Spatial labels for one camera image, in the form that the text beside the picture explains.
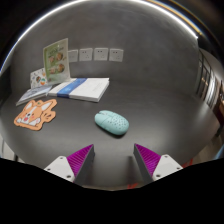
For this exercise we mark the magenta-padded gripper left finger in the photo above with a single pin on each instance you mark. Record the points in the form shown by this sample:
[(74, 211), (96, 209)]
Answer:
[(61, 166)]

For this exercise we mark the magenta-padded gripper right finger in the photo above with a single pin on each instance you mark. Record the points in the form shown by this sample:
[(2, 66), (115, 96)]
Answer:
[(165, 166)]

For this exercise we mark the orange corgi-shaped mouse pad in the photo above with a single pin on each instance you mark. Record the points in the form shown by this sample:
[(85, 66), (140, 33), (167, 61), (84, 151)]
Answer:
[(33, 115)]

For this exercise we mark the grey cover book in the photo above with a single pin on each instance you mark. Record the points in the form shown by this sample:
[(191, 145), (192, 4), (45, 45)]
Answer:
[(33, 94)]

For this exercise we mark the black-framed glass door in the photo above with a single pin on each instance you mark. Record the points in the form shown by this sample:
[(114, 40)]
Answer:
[(208, 83)]

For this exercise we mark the white sticker sheet card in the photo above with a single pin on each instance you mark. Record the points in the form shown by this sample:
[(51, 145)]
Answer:
[(37, 78)]

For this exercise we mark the green menu display stand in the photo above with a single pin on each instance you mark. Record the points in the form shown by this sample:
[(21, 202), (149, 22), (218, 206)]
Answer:
[(56, 61)]

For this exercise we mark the white ceiling light strip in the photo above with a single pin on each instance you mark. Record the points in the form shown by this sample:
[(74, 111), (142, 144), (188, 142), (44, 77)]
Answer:
[(43, 18)]

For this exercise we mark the white book with blue band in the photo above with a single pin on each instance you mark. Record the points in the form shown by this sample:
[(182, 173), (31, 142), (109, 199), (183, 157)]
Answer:
[(85, 88)]

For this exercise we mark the mint green computer mouse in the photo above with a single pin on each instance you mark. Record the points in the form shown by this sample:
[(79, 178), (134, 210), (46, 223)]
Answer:
[(111, 122)]

